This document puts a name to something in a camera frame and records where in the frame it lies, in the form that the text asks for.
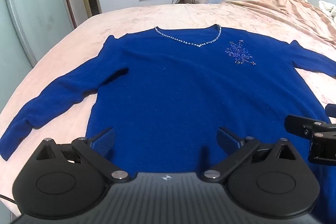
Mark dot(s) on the cream fluffy cloth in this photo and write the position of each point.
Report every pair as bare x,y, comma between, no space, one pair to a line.
328,6

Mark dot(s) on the glass flower-print wardrobe door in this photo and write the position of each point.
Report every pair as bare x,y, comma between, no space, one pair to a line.
29,8

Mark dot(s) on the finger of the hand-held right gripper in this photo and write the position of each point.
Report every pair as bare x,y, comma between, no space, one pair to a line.
331,110
296,124

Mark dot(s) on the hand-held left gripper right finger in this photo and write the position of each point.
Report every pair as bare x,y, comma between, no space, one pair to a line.
226,140

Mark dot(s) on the pink bed sheet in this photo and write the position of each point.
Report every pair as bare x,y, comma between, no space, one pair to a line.
86,27

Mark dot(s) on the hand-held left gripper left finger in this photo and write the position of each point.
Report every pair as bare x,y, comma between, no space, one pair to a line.
104,143

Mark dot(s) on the blue beaded sweater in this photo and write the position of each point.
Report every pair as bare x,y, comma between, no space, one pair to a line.
168,98

